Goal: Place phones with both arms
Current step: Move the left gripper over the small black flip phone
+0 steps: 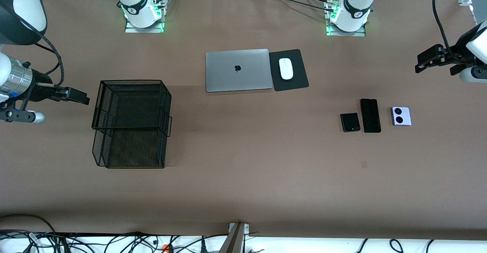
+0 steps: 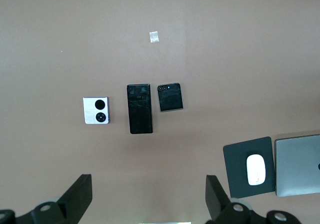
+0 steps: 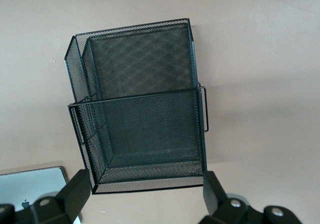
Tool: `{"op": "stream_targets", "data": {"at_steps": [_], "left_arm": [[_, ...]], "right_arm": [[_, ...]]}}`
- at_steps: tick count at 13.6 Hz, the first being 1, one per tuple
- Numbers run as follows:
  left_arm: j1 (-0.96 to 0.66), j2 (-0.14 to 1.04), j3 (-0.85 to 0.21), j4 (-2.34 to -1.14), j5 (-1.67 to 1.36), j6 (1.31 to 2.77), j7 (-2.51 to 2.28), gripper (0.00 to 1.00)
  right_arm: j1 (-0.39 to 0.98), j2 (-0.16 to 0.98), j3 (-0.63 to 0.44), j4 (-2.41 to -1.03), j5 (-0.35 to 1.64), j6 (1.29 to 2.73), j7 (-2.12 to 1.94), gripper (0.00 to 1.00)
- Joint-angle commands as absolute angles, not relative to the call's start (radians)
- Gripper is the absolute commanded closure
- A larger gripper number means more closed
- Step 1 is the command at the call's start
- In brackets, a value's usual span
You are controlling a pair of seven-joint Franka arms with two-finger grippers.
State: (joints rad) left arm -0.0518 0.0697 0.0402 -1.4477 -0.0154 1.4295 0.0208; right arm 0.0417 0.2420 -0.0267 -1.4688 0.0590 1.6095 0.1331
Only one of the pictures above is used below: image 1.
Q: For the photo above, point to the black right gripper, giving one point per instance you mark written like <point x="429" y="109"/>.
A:
<point x="39" y="89"/>

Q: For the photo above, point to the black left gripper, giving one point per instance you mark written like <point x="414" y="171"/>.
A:
<point x="453" y="58"/>

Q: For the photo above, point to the lavender flip phone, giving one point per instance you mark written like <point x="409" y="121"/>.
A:
<point x="405" y="121"/>

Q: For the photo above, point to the long black phone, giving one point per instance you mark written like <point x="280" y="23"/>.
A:
<point x="371" y="116"/>

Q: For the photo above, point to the small black flip phone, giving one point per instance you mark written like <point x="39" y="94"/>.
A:
<point x="350" y="122"/>

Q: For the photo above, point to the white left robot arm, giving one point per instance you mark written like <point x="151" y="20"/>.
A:
<point x="355" y="2"/>

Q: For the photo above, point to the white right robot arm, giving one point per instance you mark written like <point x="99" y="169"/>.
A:
<point x="28" y="5"/>

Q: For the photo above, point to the black mouse pad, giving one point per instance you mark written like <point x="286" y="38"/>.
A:
<point x="296" y="81"/>

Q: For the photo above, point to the white computer mouse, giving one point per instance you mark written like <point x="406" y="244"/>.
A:
<point x="286" y="70"/>

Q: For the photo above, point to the silver closed laptop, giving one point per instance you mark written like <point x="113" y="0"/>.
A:
<point x="228" y="74"/>

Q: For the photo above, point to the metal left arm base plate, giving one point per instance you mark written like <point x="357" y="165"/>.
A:
<point x="361" y="34"/>

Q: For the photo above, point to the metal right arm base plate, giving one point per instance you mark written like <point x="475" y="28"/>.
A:
<point x="152" y="29"/>

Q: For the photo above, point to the aluminium camera post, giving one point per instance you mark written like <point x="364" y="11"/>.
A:
<point x="236" y="241"/>

